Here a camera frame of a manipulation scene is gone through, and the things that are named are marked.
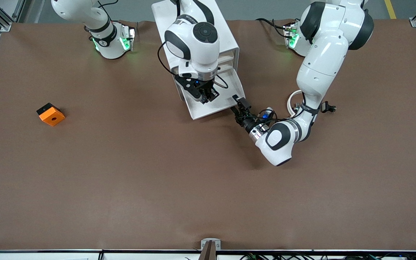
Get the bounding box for black arm base cable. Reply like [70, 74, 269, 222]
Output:
[256, 17, 289, 37]

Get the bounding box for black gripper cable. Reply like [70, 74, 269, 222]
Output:
[235, 108, 291, 127]
[157, 42, 229, 89]

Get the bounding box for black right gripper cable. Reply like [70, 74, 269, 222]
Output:
[157, 42, 229, 89]

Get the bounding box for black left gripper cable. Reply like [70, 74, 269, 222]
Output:
[235, 108, 291, 127]

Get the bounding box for brown table cover mat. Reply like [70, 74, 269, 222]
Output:
[0, 19, 416, 251]

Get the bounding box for black right camera bracket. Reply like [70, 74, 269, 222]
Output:
[175, 74, 202, 100]

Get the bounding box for grey metal bracket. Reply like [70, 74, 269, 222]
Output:
[200, 238, 221, 251]

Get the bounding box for white table edge rail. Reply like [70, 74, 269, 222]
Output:
[0, 248, 416, 260]

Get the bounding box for white curved plastic part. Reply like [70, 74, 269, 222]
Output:
[287, 90, 304, 117]

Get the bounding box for orange black cube block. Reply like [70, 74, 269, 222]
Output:
[36, 103, 66, 127]

